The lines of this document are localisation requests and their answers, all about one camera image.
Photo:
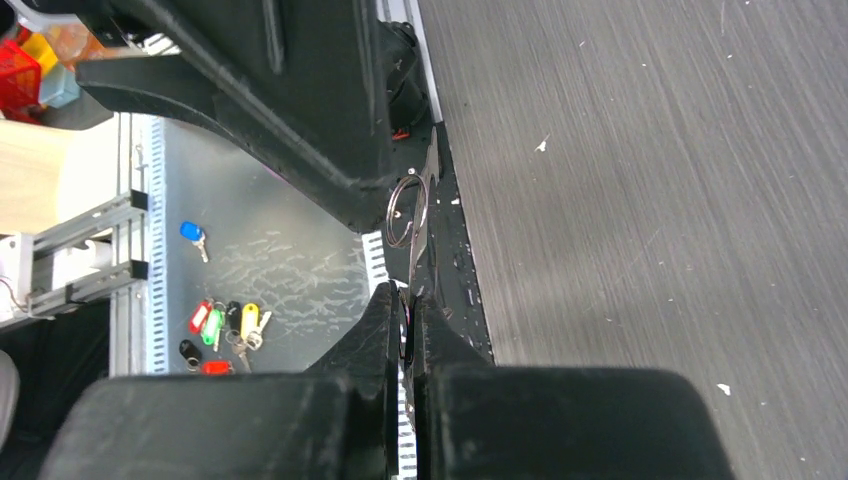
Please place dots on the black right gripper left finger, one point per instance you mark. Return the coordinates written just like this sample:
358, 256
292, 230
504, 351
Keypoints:
335, 420

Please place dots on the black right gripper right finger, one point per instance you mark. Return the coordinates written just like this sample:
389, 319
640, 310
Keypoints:
476, 420

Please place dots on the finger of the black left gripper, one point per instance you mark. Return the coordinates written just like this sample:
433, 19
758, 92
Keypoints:
314, 90

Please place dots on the metal keyring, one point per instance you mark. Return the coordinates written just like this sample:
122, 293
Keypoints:
406, 211

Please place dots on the yellow key tag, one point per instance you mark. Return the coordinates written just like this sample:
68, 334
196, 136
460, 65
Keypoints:
250, 319

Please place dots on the red key tag lower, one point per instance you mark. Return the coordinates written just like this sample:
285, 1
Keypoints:
217, 368

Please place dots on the red key tag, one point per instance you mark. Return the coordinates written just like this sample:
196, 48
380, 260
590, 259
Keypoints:
199, 316
217, 368

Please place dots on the black key tag upper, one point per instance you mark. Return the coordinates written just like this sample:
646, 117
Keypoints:
233, 314

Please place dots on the black key tag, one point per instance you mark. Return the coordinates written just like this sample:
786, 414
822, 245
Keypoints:
233, 314
191, 355

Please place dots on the light green key tag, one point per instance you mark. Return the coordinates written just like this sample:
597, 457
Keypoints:
211, 330

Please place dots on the black key tag lower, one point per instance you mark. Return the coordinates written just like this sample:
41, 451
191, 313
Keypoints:
191, 355

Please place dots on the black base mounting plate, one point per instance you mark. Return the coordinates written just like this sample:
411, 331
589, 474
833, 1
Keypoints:
440, 265

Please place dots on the blue key on floor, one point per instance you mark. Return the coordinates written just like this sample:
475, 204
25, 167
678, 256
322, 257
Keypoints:
196, 235

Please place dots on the perforated cable duct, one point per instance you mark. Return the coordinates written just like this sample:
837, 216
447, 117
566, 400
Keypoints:
156, 323

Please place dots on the aluminium frame bracket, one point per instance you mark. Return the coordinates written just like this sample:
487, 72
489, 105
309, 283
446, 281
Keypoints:
65, 267

